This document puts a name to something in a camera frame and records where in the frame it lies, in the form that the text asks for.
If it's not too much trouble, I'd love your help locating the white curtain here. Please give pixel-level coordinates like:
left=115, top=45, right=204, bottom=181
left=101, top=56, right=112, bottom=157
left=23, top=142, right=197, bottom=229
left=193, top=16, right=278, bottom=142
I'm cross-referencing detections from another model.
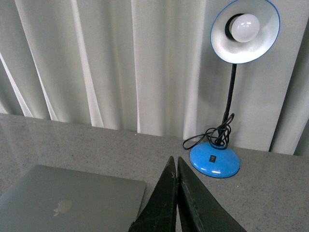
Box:
left=0, top=0, right=309, bottom=156

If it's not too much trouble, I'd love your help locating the grey laptop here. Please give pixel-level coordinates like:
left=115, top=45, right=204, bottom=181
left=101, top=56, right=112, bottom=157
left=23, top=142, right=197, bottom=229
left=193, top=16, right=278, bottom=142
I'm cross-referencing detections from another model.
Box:
left=0, top=165, right=146, bottom=232

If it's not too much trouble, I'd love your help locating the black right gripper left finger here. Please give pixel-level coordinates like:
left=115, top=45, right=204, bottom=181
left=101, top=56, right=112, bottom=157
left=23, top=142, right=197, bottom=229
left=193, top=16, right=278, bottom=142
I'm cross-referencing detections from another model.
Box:
left=129, top=157, right=178, bottom=232

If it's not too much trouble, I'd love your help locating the blue desk lamp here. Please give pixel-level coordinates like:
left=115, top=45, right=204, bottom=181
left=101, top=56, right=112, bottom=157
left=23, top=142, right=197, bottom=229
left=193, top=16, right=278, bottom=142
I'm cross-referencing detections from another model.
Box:
left=188, top=0, right=281, bottom=178

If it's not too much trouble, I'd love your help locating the black lamp power cable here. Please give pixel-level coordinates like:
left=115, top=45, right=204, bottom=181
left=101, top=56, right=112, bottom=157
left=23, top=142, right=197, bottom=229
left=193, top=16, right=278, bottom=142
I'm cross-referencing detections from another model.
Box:
left=182, top=113, right=235, bottom=150

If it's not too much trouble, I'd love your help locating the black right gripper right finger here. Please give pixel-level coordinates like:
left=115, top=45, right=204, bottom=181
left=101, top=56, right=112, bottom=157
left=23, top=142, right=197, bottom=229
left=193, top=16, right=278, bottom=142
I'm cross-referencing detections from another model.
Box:
left=177, top=157, right=245, bottom=232

